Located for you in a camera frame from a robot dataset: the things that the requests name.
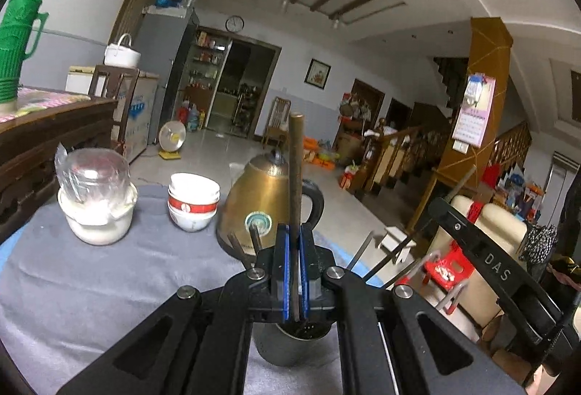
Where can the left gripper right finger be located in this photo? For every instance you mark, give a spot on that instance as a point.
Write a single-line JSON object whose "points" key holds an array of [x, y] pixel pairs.
{"points": [[310, 274]]}

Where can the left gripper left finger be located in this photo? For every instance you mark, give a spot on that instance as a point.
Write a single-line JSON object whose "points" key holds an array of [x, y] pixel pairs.
{"points": [[281, 274]]}

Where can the brass electric kettle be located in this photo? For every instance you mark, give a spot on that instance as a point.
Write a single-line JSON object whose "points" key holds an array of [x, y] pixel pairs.
{"points": [[259, 196]]}

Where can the grey perforated utensil holder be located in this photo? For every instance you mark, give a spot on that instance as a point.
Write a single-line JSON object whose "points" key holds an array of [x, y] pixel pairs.
{"points": [[291, 344]]}

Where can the small white stool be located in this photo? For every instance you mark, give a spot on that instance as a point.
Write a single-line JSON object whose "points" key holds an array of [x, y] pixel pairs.
{"points": [[390, 239]]}

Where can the red plastic stool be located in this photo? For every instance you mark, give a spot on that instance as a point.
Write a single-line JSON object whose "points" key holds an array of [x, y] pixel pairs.
{"points": [[449, 270]]}

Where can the white red bowl stack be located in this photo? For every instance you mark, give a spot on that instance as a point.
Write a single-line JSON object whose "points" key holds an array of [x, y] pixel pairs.
{"points": [[192, 201]]}

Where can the wooden stair railing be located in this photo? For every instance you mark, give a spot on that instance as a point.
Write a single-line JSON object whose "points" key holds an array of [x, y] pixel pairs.
{"points": [[390, 158]]}

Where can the wooden chair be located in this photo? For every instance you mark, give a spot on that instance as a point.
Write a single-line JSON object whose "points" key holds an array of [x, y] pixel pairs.
{"points": [[276, 127]]}

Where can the white plastic basin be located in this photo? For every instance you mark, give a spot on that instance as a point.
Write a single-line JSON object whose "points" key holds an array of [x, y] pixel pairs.
{"points": [[96, 223]]}

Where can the white chest freezer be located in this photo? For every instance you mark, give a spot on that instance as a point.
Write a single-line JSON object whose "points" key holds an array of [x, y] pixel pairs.
{"points": [[134, 92]]}

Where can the clear plastic bag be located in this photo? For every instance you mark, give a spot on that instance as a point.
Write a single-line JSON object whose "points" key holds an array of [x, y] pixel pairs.
{"points": [[92, 174]]}

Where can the grey table cloth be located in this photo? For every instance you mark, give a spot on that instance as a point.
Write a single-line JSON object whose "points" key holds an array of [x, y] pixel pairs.
{"points": [[64, 302]]}

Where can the grey refrigerator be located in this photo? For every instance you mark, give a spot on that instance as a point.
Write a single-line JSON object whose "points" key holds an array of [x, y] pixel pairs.
{"points": [[163, 39]]}

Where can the white rice cooker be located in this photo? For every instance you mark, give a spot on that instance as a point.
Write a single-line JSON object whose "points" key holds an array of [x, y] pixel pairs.
{"points": [[121, 54]]}

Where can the green thermos jug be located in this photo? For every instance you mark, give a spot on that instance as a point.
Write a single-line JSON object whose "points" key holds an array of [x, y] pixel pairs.
{"points": [[20, 30]]}

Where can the framed wall picture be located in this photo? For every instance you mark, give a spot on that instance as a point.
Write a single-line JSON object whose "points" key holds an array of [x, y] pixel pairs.
{"points": [[317, 74]]}

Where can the wall calendar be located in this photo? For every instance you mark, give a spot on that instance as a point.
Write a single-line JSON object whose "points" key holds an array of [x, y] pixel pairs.
{"points": [[475, 109]]}

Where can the round wall clock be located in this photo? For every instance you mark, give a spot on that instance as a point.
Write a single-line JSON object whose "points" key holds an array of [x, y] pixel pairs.
{"points": [[234, 24]]}

